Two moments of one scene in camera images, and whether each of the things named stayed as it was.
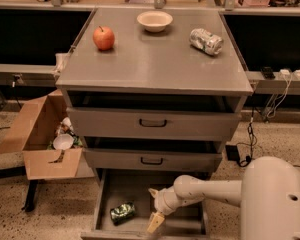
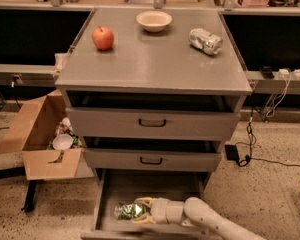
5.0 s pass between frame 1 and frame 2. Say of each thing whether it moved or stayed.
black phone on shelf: stayed
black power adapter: stayed
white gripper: moved
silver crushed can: stayed
